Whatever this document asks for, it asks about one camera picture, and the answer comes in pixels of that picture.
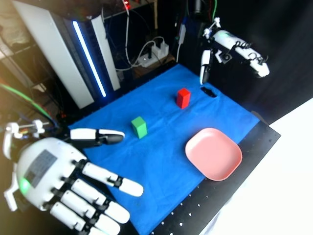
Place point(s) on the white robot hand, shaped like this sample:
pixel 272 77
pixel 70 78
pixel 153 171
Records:
pixel 228 40
pixel 49 166

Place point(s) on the red cube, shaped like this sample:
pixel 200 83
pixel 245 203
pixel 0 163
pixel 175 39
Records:
pixel 183 98

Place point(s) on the green cube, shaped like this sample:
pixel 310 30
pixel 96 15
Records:
pixel 139 128

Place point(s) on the pink plate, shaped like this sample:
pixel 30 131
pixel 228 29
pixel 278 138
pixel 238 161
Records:
pixel 212 154

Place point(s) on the white hanging connector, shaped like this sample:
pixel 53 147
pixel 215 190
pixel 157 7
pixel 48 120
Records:
pixel 182 34

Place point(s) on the white power adapter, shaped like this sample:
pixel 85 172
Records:
pixel 161 49

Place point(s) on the white power strip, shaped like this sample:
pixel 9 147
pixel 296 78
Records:
pixel 146 61

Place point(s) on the white tower with blue light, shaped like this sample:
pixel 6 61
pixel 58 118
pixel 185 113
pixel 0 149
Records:
pixel 56 61

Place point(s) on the blue cloth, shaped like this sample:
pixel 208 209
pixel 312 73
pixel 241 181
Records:
pixel 159 159

